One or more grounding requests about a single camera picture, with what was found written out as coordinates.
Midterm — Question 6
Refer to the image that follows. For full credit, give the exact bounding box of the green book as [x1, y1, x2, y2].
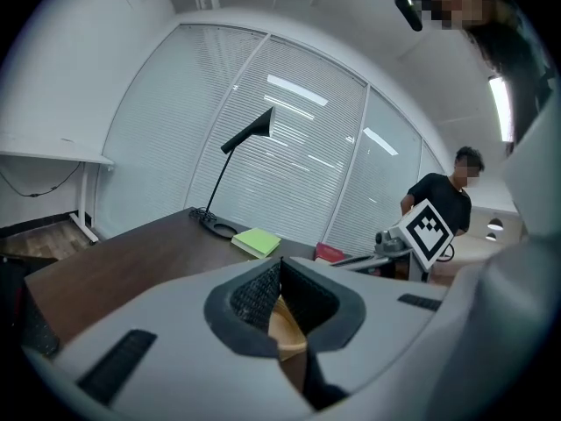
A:
[231, 227, 282, 260]

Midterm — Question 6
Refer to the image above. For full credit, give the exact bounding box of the person's white printed sweatshirt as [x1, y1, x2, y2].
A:
[446, 98, 561, 421]

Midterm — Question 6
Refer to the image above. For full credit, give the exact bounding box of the dark brown wooden table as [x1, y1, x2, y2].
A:
[24, 207, 334, 354]

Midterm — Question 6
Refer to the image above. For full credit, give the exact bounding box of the ceiling light panel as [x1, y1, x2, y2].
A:
[488, 75, 514, 142]

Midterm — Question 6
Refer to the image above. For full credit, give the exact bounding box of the red book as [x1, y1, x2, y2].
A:
[314, 242, 347, 263]

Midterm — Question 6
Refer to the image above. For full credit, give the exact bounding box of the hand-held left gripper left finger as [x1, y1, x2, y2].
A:
[21, 256, 316, 421]

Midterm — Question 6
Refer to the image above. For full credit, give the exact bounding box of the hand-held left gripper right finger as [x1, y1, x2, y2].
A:
[280, 255, 457, 417]

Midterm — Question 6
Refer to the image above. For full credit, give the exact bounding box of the white desk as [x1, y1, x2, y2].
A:
[0, 137, 116, 243]

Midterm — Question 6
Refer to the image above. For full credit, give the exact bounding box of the black wall cable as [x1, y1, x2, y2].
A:
[0, 160, 85, 199]

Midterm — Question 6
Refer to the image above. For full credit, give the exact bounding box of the black head camera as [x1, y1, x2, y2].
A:
[393, 0, 424, 32]

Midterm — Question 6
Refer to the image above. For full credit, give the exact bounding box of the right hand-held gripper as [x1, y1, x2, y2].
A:
[328, 201, 456, 285]

